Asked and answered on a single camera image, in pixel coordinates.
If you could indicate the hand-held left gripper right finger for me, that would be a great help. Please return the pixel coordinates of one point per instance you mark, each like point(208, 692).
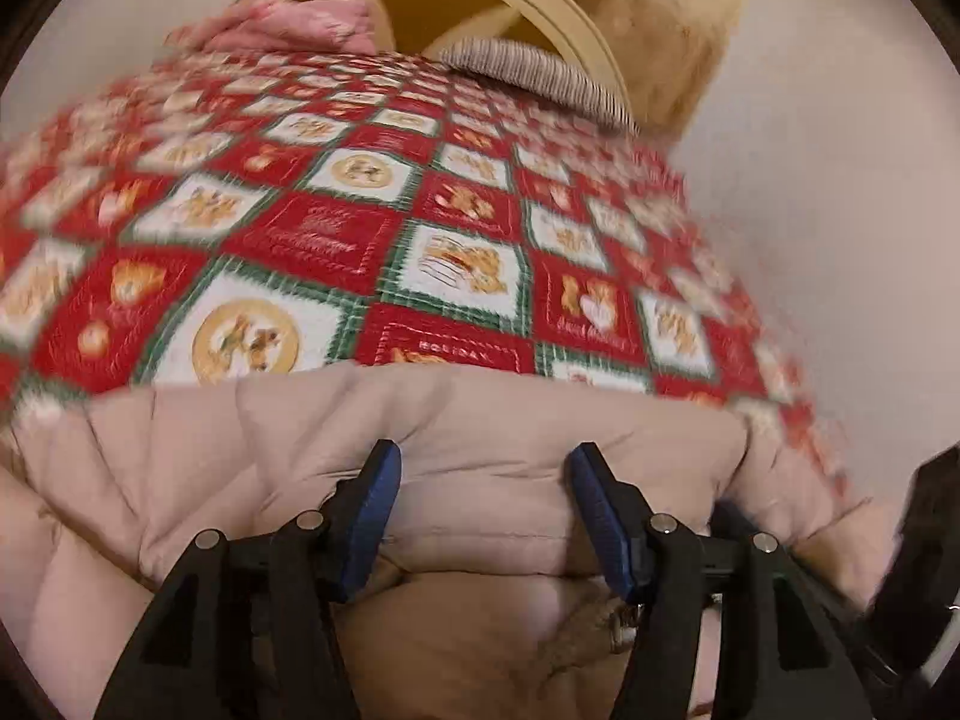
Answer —
point(607, 525)

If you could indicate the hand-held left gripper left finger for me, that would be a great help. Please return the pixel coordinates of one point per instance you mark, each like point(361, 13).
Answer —
point(371, 517)

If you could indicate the beige pink puffer jacket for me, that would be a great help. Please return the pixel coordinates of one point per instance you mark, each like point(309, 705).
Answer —
point(465, 435)

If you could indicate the red checkered printed blanket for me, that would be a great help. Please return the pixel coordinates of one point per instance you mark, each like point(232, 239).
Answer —
point(375, 240)

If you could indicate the striped pillow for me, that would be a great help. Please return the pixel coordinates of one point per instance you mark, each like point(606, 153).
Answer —
point(540, 75)

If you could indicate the pink quilt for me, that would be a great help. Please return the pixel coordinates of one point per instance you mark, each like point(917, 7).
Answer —
point(300, 26)

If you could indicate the beige patterned window curtain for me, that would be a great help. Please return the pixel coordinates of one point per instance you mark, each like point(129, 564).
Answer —
point(652, 22)

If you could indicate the cream arched bed headboard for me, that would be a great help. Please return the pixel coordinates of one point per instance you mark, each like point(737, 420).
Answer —
point(420, 11)

